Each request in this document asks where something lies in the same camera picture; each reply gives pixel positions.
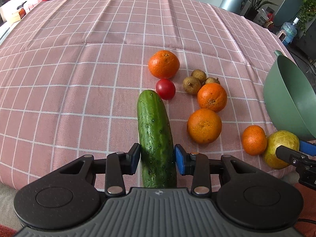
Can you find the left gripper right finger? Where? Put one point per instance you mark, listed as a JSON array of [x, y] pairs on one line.
[[200, 167]]

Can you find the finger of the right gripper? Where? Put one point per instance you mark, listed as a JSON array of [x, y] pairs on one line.
[[290, 156], [307, 148]]

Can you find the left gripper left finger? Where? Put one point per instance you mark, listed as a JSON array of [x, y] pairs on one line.
[[115, 166]]

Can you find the large orange front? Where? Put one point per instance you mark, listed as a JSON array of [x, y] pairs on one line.
[[204, 126]]

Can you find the green cucumber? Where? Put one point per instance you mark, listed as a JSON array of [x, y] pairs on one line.
[[155, 138]]

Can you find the small orange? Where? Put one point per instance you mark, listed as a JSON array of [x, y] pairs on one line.
[[254, 140]]

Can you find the green colander bowl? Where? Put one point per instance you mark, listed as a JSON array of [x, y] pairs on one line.
[[289, 98]]

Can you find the brown longan fruit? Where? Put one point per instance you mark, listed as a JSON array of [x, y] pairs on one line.
[[199, 74], [211, 80], [191, 85]]

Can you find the red cherry tomato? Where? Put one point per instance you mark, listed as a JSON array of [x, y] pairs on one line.
[[165, 89]]

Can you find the pink checkered tablecloth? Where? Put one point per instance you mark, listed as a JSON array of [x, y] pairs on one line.
[[72, 71]]

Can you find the blue water jug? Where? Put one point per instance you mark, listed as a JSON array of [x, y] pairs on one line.
[[290, 30]]

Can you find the hanging ivy plant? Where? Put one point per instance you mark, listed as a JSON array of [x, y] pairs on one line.
[[306, 13]]

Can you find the white plastic bag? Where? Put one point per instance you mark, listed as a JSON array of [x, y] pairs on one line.
[[261, 18]]

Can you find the tall leaf potted plant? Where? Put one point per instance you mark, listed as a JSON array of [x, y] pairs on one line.
[[259, 0]]

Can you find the silver trash bin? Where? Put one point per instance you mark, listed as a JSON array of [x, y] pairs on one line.
[[236, 6]]

